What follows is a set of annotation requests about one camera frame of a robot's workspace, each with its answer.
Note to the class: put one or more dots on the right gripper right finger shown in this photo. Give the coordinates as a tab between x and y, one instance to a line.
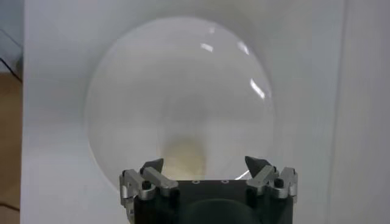
263	178

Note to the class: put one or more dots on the white round plate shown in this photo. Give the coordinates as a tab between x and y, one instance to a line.
152	91

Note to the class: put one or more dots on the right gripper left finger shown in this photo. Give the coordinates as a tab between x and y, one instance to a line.
158	179

